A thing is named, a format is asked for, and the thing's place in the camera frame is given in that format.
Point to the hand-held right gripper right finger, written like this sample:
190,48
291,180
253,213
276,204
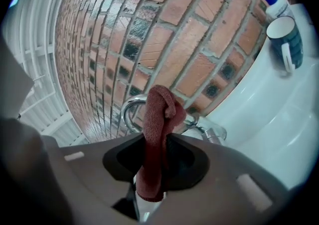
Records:
224,169

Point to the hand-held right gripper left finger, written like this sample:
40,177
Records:
82,161

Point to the chrome sink faucet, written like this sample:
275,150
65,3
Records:
129,105

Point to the dark red cloth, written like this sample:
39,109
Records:
154,124

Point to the white ceramic sink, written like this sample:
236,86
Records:
274,109

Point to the white metal window grille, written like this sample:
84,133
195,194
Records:
37,32

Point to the white pump bottle blue top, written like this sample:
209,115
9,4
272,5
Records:
277,7

